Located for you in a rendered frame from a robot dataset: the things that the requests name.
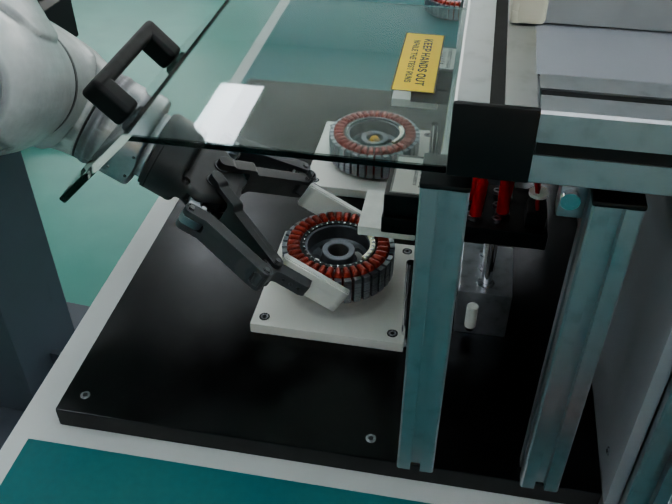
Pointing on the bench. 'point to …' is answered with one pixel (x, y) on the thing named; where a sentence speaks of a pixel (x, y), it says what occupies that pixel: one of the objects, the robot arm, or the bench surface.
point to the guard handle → (167, 49)
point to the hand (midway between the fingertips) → (336, 251)
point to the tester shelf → (562, 104)
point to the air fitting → (471, 316)
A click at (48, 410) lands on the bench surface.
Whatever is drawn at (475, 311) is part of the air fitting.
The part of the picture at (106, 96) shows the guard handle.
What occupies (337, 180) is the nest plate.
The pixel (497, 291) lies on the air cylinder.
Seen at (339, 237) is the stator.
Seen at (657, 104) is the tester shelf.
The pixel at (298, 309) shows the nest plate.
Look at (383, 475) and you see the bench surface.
